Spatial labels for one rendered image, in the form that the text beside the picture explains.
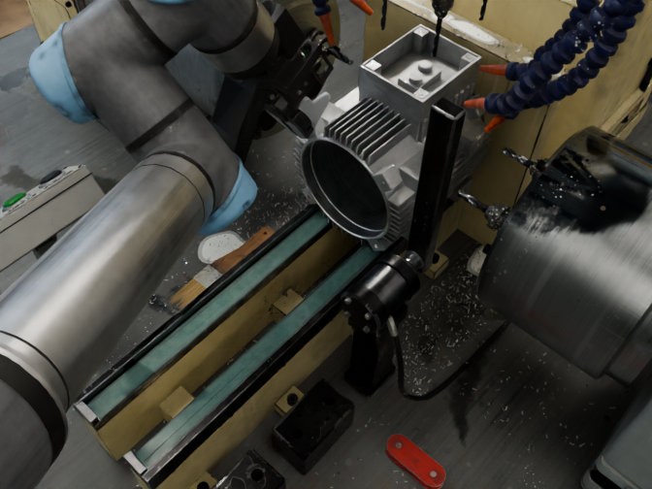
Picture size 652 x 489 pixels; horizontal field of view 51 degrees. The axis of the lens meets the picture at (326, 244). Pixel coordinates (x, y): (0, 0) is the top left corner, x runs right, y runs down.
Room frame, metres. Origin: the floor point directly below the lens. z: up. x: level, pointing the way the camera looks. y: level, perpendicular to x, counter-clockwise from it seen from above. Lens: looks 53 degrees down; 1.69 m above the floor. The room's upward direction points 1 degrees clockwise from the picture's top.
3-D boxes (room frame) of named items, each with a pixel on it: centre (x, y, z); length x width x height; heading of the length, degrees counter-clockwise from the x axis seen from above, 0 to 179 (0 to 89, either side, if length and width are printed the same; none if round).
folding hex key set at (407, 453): (0.32, -0.12, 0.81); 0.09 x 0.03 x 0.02; 49
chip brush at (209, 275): (0.62, 0.16, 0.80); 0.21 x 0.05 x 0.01; 141
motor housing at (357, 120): (0.68, -0.09, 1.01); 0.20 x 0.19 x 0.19; 137
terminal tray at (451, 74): (0.70, -0.12, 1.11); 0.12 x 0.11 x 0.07; 137
